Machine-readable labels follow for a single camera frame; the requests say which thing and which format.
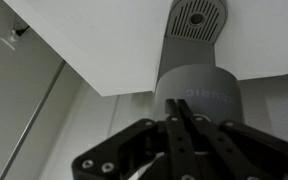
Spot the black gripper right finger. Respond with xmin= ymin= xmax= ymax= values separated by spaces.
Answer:
xmin=177 ymin=100 xmax=288 ymax=180

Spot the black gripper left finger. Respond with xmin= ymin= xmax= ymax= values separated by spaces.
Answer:
xmin=71 ymin=99 xmax=201 ymax=180

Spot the grey pod coffee maker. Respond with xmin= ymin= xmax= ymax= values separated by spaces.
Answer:
xmin=152 ymin=0 xmax=244 ymax=124

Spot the thin metal floor lamp pole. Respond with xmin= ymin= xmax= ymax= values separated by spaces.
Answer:
xmin=0 ymin=60 xmax=66 ymax=180

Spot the black power cable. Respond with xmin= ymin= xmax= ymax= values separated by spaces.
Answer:
xmin=15 ymin=25 xmax=31 ymax=37

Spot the white wall power outlet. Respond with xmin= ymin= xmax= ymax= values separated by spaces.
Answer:
xmin=0 ymin=30 xmax=20 ymax=51

